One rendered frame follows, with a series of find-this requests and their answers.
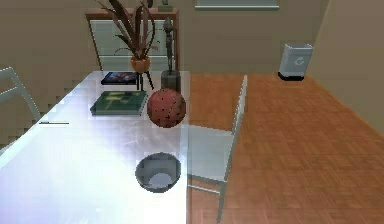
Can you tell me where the grey bowl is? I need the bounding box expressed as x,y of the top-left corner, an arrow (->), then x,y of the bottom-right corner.
134,152 -> 182,194

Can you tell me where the red speckled ball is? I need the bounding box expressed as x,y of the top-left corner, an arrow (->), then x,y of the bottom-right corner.
146,88 -> 187,129

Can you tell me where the dark grey statue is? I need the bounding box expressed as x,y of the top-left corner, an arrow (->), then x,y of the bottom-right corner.
160,17 -> 182,93

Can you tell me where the white chair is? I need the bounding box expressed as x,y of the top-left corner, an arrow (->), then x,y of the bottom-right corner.
0,66 -> 42,122
187,74 -> 249,224

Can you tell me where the house plant in orange pot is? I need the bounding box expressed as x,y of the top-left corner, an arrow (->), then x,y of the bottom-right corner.
96,0 -> 160,92

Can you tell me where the green book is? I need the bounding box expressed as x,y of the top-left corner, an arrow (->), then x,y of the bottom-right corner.
89,90 -> 148,117

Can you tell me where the dark blue book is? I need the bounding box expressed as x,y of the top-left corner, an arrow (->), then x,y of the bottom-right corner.
100,71 -> 140,86

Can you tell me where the brown shelf cabinet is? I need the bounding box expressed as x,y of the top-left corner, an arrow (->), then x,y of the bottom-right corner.
85,7 -> 181,72

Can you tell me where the white bin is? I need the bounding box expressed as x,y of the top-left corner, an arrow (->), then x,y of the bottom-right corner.
277,43 -> 314,82

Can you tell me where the window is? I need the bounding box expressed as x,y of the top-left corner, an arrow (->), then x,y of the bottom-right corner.
194,0 -> 280,12

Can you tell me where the white glossy table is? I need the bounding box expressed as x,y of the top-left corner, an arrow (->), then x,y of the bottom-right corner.
0,70 -> 192,224

